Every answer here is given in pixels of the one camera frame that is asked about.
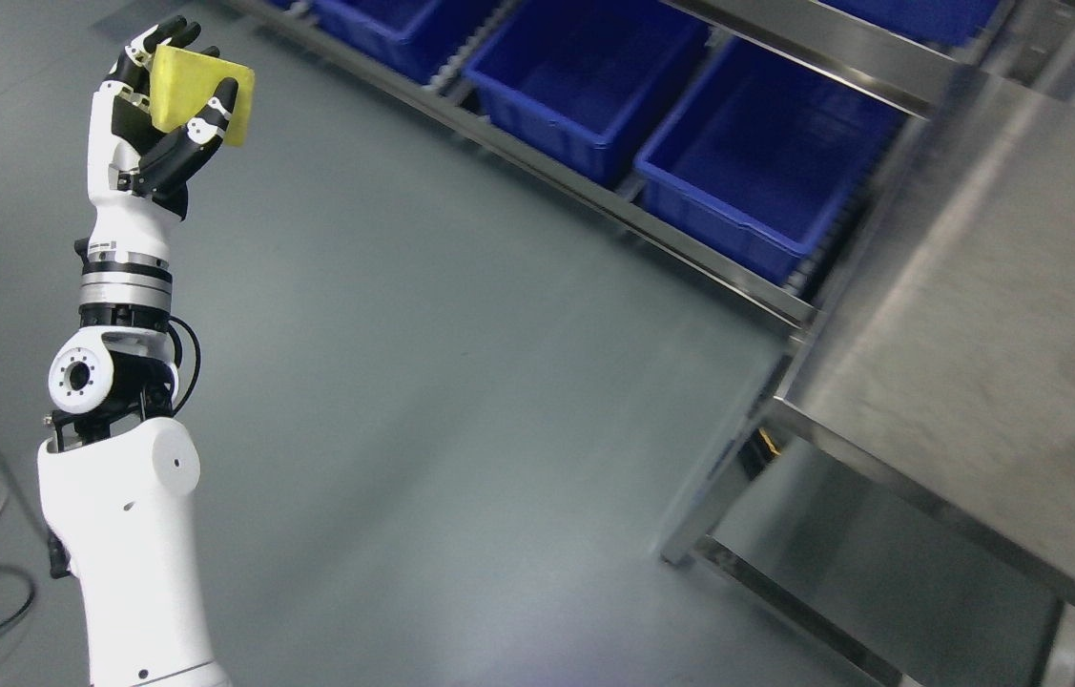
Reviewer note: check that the yellow foam block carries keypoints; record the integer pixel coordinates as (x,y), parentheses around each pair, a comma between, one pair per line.
(183,81)

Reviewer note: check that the stainless steel table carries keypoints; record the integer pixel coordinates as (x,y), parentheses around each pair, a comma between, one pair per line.
(942,365)

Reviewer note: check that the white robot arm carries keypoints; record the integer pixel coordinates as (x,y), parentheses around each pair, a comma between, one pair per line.
(118,474)

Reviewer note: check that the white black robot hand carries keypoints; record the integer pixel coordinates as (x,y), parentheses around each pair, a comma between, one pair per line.
(137,176)

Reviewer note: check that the metal roller shelf rack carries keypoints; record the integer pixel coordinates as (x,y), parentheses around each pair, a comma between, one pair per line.
(1027,40)

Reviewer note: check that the blue plastic bin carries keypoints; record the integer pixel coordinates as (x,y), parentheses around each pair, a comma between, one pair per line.
(413,38)
(760,156)
(585,82)

